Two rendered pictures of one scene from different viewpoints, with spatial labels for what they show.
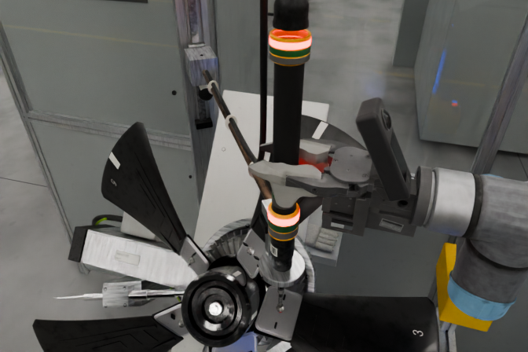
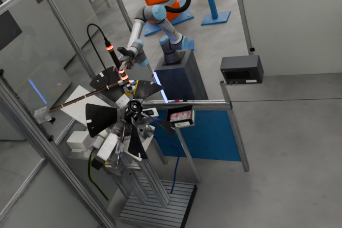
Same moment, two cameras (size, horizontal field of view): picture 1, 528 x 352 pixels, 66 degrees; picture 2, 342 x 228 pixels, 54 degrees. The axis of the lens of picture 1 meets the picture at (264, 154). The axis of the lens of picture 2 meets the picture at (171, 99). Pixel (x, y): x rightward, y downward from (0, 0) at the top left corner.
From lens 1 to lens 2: 201 cm
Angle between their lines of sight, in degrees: 58
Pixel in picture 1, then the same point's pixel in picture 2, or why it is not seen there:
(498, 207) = (136, 46)
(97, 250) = (104, 152)
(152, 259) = (112, 137)
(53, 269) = not seen: outside the picture
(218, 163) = (83, 120)
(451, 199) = (134, 49)
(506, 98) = (84, 59)
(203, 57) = (45, 108)
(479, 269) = (142, 56)
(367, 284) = not seen: hidden behind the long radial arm
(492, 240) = (139, 50)
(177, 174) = (45, 189)
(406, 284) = not seen: hidden behind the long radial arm
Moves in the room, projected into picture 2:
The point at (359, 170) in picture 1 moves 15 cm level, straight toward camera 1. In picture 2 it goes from (125, 57) to (144, 55)
